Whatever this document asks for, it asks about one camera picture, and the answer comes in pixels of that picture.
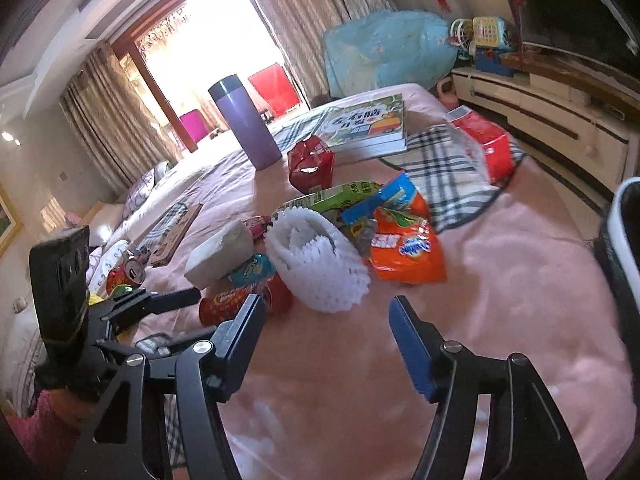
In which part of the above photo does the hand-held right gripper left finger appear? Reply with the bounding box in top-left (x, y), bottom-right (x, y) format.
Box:
top-left (65, 294), bottom-right (268, 480)

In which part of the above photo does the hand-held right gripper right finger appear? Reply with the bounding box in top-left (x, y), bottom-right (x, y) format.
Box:
top-left (389, 295), bottom-right (588, 480)

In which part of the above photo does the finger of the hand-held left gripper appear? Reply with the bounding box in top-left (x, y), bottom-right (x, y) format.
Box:
top-left (102, 287), bottom-right (202, 333)
top-left (135, 336), bottom-right (176, 361)

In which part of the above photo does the pink candy wrapper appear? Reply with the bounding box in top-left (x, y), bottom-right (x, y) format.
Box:
top-left (243, 215), bottom-right (273, 241)

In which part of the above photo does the green snack packet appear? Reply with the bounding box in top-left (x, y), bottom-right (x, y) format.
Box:
top-left (277, 180), bottom-right (383, 221)

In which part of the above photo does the red snack bag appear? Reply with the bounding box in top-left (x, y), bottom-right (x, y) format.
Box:
top-left (287, 139), bottom-right (336, 195)

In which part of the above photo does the black trash bag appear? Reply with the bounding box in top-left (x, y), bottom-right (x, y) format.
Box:
top-left (595, 200), bottom-right (640, 331)

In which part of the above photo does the black trash bin white rim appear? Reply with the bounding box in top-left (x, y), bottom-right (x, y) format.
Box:
top-left (595, 177), bottom-right (640, 331)

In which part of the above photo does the red snack wrapper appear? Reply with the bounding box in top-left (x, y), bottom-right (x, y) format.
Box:
top-left (199, 272), bottom-right (293, 326)

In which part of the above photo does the red drink can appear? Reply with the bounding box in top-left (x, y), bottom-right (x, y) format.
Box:
top-left (106, 256), bottom-right (146, 295)

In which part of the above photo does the blue candy wrapper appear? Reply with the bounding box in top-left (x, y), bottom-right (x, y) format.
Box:
top-left (227, 254), bottom-right (277, 286)

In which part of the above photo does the brown patterned box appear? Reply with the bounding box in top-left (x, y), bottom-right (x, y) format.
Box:
top-left (150, 202), bottom-right (204, 267)

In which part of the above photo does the white paper wrapped block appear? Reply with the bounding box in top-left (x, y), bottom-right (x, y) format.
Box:
top-left (184, 220), bottom-right (256, 290)

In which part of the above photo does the white foam fruit net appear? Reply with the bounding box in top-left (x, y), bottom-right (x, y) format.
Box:
top-left (264, 208), bottom-right (371, 313)

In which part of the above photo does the patterned pillow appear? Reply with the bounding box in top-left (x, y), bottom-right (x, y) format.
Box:
top-left (122, 160), bottom-right (173, 223)

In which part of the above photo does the silver foil wrapper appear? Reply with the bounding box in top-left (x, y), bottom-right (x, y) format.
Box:
top-left (350, 219), bottom-right (377, 257)

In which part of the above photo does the blue and orange snack bag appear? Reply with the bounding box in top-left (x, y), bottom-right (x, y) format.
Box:
top-left (341, 171), bottom-right (432, 241)

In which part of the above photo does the magenta chair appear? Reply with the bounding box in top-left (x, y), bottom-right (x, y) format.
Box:
top-left (179, 110), bottom-right (207, 143)

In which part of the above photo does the beige curtain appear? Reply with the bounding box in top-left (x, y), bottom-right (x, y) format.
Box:
top-left (235, 0), bottom-right (396, 106)
top-left (60, 42), bottom-right (176, 196)

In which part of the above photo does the purple thermos bottle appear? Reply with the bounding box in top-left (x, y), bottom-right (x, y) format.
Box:
top-left (208, 74), bottom-right (284, 170)

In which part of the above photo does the white-edged book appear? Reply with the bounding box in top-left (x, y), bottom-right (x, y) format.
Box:
top-left (327, 132), bottom-right (408, 157)

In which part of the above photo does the red clear plastic bag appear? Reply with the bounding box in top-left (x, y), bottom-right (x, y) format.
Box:
top-left (442, 106), bottom-right (513, 186)

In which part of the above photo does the red chair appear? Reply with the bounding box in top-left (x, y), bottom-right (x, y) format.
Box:
top-left (248, 62), bottom-right (303, 113)

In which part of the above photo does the white television cabinet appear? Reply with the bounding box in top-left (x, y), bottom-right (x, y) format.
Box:
top-left (450, 42), bottom-right (640, 201)

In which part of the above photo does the light blue cover cloth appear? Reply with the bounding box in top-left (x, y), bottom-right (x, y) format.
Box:
top-left (322, 9), bottom-right (458, 98)

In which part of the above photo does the yellow and blue toy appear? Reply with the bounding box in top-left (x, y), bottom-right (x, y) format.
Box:
top-left (472, 16), bottom-right (516, 76)

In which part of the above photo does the pink stick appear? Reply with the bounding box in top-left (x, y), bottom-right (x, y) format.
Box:
top-left (505, 0), bottom-right (526, 46)

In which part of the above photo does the black television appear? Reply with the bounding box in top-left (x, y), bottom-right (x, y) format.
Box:
top-left (490, 0), bottom-right (640, 68)

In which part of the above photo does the gold picture frame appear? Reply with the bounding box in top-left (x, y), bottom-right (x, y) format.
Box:
top-left (0, 185), bottom-right (23, 261)

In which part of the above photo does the white ring toy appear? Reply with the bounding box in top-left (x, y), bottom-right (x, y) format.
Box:
top-left (450, 18), bottom-right (476, 56)

